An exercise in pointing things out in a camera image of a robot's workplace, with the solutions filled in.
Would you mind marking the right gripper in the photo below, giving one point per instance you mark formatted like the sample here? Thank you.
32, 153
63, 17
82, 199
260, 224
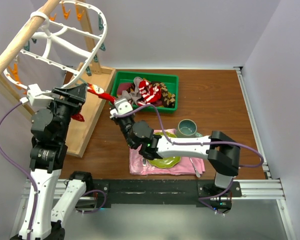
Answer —
119, 119

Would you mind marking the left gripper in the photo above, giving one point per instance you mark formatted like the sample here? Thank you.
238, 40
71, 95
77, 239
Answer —
76, 93

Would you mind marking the red patterned sock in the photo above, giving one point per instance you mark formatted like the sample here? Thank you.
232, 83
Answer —
78, 117
98, 91

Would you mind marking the red white striped sock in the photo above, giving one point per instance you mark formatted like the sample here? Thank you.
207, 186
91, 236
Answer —
154, 99
146, 89

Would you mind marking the brown white striped sock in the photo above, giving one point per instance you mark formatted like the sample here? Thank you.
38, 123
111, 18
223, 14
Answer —
125, 96
135, 85

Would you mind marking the brown argyle sock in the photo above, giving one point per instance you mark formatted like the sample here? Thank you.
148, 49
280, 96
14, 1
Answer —
167, 99

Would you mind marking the purple yellow striped sock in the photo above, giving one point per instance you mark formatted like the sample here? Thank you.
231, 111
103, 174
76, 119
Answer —
123, 87

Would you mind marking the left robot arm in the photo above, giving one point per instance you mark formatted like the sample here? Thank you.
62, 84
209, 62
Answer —
43, 219

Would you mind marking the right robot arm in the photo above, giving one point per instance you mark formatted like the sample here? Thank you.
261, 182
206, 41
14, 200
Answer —
222, 153

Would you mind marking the wooden hanger stand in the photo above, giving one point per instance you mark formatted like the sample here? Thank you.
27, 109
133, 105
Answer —
9, 88

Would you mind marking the white round sock hanger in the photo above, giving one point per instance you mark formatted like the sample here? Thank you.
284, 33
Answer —
94, 29

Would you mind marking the pink cloth napkin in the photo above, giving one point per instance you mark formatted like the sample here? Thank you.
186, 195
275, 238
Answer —
138, 165

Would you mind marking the green scalloped plate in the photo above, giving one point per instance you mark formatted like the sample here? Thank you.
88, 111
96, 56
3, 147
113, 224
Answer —
167, 162

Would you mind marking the teal ceramic mug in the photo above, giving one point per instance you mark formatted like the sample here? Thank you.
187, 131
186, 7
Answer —
187, 128

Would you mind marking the green plastic tray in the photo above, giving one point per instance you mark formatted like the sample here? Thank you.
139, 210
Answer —
171, 82

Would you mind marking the silver spoon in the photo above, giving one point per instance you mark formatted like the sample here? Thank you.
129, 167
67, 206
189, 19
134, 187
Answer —
197, 174

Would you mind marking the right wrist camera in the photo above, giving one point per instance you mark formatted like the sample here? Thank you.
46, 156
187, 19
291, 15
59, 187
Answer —
121, 107

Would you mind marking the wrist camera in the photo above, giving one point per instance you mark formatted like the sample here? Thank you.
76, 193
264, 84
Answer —
121, 107
36, 97

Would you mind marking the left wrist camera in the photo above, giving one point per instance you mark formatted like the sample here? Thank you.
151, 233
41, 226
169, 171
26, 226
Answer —
36, 97

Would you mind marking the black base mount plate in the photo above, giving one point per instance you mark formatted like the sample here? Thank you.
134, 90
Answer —
165, 192

